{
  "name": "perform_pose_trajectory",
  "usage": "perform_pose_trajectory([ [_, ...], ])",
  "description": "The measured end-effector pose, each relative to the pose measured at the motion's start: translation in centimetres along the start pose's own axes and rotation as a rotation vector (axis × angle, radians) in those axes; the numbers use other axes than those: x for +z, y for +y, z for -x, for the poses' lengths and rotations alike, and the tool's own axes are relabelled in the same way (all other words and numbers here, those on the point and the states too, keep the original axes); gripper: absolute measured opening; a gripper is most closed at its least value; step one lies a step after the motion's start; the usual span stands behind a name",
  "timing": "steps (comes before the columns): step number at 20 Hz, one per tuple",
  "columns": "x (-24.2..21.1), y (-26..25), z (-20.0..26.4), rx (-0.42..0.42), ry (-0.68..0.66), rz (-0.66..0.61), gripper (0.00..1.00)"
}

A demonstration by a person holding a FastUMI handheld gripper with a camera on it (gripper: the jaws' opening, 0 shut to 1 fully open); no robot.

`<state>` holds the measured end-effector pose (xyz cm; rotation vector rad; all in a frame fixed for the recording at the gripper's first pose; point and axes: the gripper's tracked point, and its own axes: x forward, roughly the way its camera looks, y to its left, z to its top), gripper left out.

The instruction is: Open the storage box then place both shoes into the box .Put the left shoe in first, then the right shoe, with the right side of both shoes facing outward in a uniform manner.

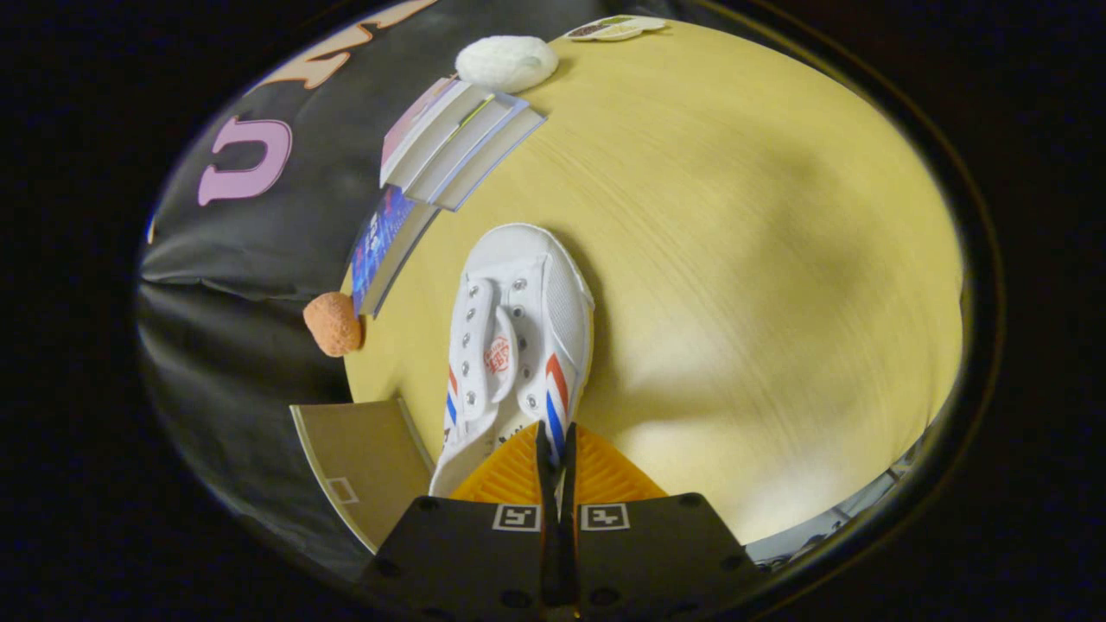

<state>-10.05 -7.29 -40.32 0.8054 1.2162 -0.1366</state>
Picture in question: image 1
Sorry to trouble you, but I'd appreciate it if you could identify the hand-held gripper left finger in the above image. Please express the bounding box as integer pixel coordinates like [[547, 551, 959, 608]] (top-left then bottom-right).
[[359, 421, 556, 619]]

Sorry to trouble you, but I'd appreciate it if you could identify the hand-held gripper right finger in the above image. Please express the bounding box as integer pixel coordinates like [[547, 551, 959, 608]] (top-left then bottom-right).
[[560, 421, 763, 619]]

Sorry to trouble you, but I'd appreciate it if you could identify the beige fabric storage box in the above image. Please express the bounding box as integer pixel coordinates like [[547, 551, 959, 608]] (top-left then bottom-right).
[[289, 397, 438, 555]]

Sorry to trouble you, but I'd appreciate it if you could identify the white striped canvas shoe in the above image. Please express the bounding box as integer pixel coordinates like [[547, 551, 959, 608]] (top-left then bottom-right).
[[428, 223, 597, 499]]

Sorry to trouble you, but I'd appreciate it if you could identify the orange sponge ball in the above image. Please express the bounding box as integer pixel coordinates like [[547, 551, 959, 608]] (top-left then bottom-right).
[[302, 291, 365, 359]]

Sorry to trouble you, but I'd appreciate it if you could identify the blue cover book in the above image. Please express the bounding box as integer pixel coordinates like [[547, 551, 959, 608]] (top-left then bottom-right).
[[349, 184, 443, 319]]

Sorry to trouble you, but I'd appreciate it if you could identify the black backdrop cloth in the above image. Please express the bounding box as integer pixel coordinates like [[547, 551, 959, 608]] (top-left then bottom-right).
[[136, 0, 485, 581]]

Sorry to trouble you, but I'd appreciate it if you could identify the thick white-paged book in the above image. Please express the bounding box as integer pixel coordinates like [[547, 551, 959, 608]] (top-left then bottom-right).
[[404, 86, 549, 213]]

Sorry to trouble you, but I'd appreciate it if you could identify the pink cover book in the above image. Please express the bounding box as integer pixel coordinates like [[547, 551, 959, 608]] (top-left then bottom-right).
[[379, 76, 486, 188]]

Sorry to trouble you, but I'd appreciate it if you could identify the white fluffy ball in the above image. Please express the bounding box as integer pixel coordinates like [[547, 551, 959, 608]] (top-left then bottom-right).
[[454, 35, 561, 94]]

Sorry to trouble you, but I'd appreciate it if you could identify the flat printed card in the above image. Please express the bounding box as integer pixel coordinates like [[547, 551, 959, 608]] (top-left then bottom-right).
[[563, 15, 668, 43]]

